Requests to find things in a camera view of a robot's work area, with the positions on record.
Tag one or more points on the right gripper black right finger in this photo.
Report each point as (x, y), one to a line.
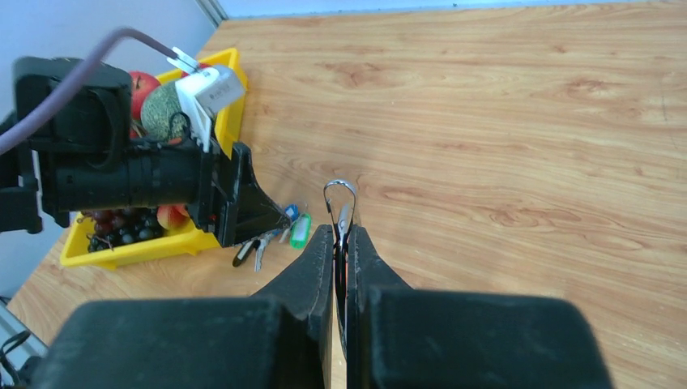
(401, 337)

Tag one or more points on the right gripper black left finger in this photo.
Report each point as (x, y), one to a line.
(280, 337)

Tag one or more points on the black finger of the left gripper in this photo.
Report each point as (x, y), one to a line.
(257, 213)

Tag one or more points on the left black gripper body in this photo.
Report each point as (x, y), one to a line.
(210, 184)

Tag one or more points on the removed keys with tags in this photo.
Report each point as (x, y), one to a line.
(258, 246)

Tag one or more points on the silver keyring with keys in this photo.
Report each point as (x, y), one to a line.
(343, 215)

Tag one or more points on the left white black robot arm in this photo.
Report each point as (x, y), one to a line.
(83, 159)

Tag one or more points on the red cherry cluster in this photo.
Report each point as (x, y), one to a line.
(171, 217)

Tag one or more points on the yellow plastic tray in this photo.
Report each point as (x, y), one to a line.
(185, 240)

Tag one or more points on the green netted melon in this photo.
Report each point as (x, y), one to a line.
(162, 117)

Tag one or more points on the purple grape bunch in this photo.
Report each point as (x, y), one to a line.
(121, 227)

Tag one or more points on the red apple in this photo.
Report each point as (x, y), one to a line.
(142, 85)

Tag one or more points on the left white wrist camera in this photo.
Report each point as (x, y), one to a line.
(211, 92)

